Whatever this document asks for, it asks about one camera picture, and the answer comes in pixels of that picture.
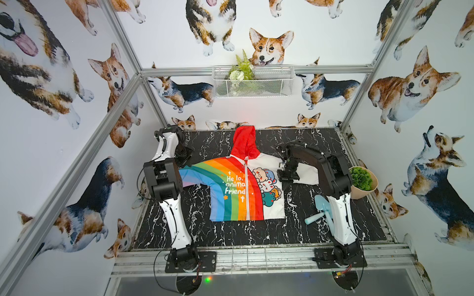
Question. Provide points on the green fern with white flower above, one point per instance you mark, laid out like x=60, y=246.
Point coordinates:
x=241, y=72

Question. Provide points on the beige pot green plant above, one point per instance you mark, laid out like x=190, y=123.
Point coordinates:
x=364, y=182

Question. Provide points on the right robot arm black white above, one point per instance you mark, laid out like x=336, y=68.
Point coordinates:
x=334, y=205

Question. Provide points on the rainbow kids hooded jacket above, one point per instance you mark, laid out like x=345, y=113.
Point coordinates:
x=244, y=186

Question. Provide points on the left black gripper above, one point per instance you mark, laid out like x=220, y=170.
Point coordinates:
x=183, y=155

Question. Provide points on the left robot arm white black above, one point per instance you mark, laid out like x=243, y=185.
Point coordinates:
x=165, y=185

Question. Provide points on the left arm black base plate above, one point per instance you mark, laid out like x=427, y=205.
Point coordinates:
x=205, y=262

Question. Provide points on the aluminium front rail frame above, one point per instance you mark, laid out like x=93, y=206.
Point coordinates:
x=257, y=260

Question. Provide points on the white wire wall basket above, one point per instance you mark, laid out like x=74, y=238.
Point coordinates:
x=273, y=81

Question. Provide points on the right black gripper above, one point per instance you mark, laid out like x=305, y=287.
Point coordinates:
x=288, y=180

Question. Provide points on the light blue toy shovel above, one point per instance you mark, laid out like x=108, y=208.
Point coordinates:
x=318, y=212

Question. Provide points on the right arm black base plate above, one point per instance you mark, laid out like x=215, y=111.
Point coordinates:
x=338, y=258

